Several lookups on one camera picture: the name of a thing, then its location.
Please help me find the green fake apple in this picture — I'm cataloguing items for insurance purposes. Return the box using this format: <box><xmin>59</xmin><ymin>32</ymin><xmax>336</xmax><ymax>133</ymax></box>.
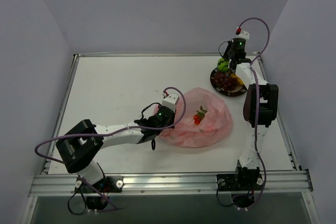
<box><xmin>217</xmin><ymin>58</ymin><xmax>229</xmax><ymax>73</ymax></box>

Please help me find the yellow fake mango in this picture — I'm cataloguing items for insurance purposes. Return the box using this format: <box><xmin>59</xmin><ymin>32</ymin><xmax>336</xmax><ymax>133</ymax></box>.
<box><xmin>231</xmin><ymin>74</ymin><xmax>244</xmax><ymax>86</ymax></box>

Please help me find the red fake grape bunch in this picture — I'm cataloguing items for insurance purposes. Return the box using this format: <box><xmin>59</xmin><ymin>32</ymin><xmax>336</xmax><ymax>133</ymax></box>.
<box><xmin>214</xmin><ymin>72</ymin><xmax>238</xmax><ymax>91</ymax></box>

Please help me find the red cherry tomato sprig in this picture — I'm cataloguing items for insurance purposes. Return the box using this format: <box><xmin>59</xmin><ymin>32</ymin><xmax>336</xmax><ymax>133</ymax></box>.
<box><xmin>193</xmin><ymin>106</ymin><xmax>207</xmax><ymax>126</ymax></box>

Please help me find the pink plastic bag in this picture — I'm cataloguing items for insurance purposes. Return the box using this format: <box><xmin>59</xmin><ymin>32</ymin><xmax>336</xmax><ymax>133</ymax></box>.
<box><xmin>159</xmin><ymin>88</ymin><xmax>233</xmax><ymax>148</ymax></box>

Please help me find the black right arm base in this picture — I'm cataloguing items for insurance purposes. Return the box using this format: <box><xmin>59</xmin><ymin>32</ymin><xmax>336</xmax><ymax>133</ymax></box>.
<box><xmin>216</xmin><ymin>174</ymin><xmax>266</xmax><ymax>211</ymax></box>

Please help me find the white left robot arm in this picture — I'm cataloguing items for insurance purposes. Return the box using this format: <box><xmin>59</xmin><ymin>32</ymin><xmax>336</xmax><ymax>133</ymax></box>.
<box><xmin>56</xmin><ymin>105</ymin><xmax>176</xmax><ymax>192</ymax></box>

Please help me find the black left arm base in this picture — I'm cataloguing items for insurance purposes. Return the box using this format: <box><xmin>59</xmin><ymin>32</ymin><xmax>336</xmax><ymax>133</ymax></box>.
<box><xmin>68</xmin><ymin>175</ymin><xmax>124</xmax><ymax>215</ymax></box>

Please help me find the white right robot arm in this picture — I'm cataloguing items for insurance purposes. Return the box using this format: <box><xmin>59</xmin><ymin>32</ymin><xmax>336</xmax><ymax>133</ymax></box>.
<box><xmin>227</xmin><ymin>36</ymin><xmax>279</xmax><ymax>170</ymax></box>

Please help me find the dark rimmed plate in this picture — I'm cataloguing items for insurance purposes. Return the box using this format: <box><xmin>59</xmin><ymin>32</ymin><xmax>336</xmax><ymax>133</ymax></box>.
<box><xmin>210</xmin><ymin>68</ymin><xmax>247</xmax><ymax>97</ymax></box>

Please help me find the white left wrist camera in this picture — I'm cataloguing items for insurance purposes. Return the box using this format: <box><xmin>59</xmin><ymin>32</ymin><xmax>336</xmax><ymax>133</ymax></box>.
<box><xmin>162</xmin><ymin>93</ymin><xmax>180</xmax><ymax>112</ymax></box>

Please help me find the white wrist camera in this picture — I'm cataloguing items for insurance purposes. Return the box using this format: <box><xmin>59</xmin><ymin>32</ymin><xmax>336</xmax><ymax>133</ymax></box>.
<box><xmin>162</xmin><ymin>93</ymin><xmax>180</xmax><ymax>112</ymax></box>
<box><xmin>236</xmin><ymin>27</ymin><xmax>250</xmax><ymax>40</ymax></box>

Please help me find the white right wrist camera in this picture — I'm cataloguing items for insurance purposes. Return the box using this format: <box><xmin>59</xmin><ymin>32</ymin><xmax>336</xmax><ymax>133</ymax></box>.
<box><xmin>236</xmin><ymin>27</ymin><xmax>250</xmax><ymax>40</ymax></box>

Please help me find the aluminium front frame rail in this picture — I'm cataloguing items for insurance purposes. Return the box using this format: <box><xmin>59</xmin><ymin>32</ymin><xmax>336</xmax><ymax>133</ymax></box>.
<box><xmin>28</xmin><ymin>170</ymin><xmax>313</xmax><ymax>197</ymax></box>

